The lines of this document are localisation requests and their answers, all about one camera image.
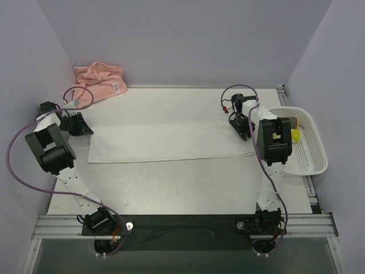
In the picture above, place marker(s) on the pink towel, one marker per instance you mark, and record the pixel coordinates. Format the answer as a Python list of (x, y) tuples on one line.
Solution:
[(102, 80)]

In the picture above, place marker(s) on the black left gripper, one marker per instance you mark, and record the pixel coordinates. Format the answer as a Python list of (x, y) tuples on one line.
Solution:
[(76, 124)]

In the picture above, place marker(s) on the white perforated plastic basket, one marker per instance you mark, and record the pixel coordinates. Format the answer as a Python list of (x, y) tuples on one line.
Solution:
[(308, 157)]

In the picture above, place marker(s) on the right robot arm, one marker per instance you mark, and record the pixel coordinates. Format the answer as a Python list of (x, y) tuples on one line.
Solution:
[(271, 136)]

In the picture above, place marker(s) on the rolled yellow towel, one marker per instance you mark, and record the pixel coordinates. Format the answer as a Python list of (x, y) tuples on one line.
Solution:
[(296, 135)]

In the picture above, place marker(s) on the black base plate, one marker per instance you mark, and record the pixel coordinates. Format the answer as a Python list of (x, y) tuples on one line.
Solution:
[(184, 240)]

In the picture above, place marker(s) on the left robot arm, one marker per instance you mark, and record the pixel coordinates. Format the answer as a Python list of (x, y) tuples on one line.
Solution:
[(55, 155)]

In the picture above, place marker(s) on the white towel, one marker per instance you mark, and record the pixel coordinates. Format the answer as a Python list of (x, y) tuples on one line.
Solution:
[(166, 142)]

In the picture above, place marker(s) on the aluminium front rail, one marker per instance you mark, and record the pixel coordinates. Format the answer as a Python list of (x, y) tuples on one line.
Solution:
[(296, 225)]

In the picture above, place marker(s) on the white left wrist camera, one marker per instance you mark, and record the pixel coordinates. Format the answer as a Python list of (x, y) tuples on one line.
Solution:
[(71, 105)]

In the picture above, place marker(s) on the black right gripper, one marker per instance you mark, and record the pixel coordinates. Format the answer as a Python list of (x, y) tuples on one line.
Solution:
[(240, 127)]

